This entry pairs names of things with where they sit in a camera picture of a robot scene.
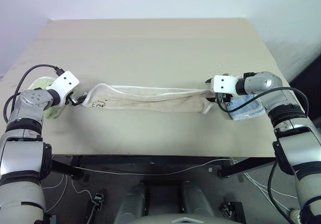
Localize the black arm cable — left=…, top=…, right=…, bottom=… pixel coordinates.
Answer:
left=3, top=64, right=64, bottom=124
left=217, top=86, right=309, bottom=121

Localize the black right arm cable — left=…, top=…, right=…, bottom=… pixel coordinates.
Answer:
left=217, top=86, right=309, bottom=121

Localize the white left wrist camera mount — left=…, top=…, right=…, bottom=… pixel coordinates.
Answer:
left=51, top=70, right=80, bottom=106

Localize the light green towel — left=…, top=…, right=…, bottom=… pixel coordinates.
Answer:
left=27, top=76, right=64, bottom=121

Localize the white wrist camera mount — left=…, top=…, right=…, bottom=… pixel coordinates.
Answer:
left=211, top=75, right=238, bottom=94
left=51, top=70, right=80, bottom=106

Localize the thin white floor cable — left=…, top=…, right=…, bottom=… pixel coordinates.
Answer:
left=41, top=173, right=94, bottom=213

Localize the grey robot leg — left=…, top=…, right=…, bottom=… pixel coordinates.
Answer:
left=180, top=181, right=216, bottom=224
left=113, top=182, right=148, bottom=224

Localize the black table frame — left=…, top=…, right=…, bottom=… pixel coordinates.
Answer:
left=51, top=155, right=277, bottom=180

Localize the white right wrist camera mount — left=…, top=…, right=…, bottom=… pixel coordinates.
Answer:
left=211, top=75, right=238, bottom=94

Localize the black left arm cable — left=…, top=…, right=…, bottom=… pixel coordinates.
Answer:
left=3, top=64, right=64, bottom=124

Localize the beige towel with white trim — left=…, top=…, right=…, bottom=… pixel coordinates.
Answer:
left=81, top=83, right=217, bottom=115

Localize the long white floor cable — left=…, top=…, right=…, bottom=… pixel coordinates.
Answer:
left=72, top=158, right=239, bottom=176

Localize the grey right robot leg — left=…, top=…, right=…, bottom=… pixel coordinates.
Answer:
left=180, top=181, right=216, bottom=224

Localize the white floor cable bundle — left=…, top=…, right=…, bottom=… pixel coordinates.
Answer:
left=242, top=171, right=299, bottom=211

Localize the light blue towel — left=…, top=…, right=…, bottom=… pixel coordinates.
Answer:
left=224, top=94, right=265, bottom=122

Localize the grey left robot leg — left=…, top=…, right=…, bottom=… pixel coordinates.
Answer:
left=113, top=182, right=148, bottom=224

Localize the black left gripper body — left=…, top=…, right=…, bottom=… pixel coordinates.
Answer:
left=65, top=92, right=78, bottom=106

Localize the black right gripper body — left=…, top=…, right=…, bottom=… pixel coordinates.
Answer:
left=215, top=92, right=233, bottom=104

